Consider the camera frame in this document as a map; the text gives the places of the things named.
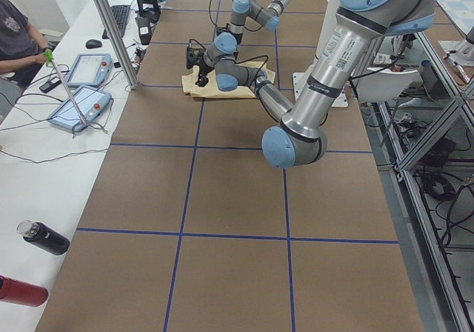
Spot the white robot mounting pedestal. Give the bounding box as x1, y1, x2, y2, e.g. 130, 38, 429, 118
293, 0, 340, 100

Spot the black phone on desk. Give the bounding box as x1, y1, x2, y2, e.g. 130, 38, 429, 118
39, 78, 61, 93

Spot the black computer mouse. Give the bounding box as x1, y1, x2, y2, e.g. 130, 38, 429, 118
85, 39, 102, 49

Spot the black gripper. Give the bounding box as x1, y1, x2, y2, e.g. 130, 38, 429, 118
196, 59, 212, 87

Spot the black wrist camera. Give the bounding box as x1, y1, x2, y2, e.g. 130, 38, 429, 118
186, 46, 205, 70

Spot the metal rod with green tip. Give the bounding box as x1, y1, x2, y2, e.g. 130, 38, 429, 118
44, 50, 104, 130

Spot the seated person in grey shirt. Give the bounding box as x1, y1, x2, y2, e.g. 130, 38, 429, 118
1, 0, 53, 87

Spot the black water bottle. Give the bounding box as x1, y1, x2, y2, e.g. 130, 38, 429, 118
17, 220, 70, 256

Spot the lower teach pendant tablet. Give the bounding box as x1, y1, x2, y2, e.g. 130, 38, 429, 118
47, 85, 112, 133

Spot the black keyboard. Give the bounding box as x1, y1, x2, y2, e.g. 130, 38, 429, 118
110, 4, 130, 37

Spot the teach pendant tablet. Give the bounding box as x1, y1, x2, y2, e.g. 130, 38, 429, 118
66, 53, 113, 87
47, 85, 112, 133

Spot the red water bottle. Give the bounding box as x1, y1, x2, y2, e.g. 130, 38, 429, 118
1, 276, 49, 307

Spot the upper teach pendant tablet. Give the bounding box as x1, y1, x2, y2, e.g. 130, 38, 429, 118
66, 53, 113, 87

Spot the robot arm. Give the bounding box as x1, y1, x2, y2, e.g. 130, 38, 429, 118
187, 0, 435, 168
221, 0, 291, 44

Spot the cream long-sleeve printed shirt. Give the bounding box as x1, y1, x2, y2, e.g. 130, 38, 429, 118
181, 65, 256, 99

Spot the black box with label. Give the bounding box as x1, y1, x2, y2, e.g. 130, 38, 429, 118
135, 16, 153, 45

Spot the aluminium frame post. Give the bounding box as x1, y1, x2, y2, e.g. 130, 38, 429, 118
93, 0, 138, 90

